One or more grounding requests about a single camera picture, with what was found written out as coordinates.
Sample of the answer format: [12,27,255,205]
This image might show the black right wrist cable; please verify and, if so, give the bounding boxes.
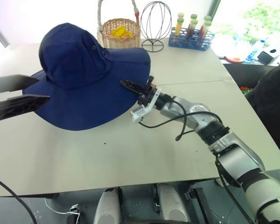
[138,95,224,141]

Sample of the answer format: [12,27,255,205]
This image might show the black right upper arm cable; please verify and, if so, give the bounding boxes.
[214,153,258,224]

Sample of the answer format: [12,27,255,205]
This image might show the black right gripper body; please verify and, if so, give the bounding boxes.
[137,83,158,106]

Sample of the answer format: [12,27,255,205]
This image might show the wicker basket with white handle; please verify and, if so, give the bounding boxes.
[97,0,142,49]

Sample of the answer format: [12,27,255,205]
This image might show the white plate with red food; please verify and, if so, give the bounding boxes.
[223,55,246,63]

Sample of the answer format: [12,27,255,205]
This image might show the thin white floor cable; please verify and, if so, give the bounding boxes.
[45,197,81,216]

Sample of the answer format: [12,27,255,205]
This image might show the thick black floor cable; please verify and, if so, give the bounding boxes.
[0,174,38,224]

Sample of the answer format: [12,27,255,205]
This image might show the silver left robot leg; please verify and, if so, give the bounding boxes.
[93,186,122,224]

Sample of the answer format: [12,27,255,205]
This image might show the yellow-filled green-capped test tube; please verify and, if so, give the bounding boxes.
[174,18,184,42]
[176,12,186,35]

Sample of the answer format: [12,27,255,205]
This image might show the small black screen device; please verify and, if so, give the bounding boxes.
[257,48,280,66]

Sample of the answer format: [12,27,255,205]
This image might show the silver robot leg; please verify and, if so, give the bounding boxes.
[93,186,122,224]
[156,183,191,224]

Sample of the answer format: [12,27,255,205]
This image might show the red-filled green-capped test tube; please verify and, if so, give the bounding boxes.
[186,19,199,38]
[202,15,212,35]
[189,13,199,35]
[199,20,213,41]

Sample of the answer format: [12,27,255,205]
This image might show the yellow toy fruit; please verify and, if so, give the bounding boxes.
[110,25,128,37]

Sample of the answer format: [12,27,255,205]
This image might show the large dark rounded shape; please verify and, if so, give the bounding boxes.
[244,59,280,164]

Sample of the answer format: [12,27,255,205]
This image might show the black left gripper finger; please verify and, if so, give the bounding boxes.
[0,94,51,123]
[0,74,40,97]

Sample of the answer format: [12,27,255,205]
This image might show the blue test tube rack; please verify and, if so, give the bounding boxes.
[168,27,215,51]

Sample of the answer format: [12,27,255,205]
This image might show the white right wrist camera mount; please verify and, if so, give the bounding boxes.
[130,87,162,124]

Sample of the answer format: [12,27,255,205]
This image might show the silver right robot leg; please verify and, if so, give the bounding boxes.
[156,183,191,224]

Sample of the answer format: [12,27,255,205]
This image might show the navy blue wide-brim hat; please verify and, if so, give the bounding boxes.
[22,22,152,131]

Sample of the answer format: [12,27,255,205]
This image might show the white bottle with blue label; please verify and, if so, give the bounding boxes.
[246,39,266,63]

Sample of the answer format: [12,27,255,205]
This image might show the black metal floor frame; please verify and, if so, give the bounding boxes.
[184,186,214,224]

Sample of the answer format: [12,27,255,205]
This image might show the black wire hat stand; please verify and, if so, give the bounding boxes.
[140,1,172,53]

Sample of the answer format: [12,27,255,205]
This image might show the black storage bin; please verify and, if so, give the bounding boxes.
[223,62,271,94]

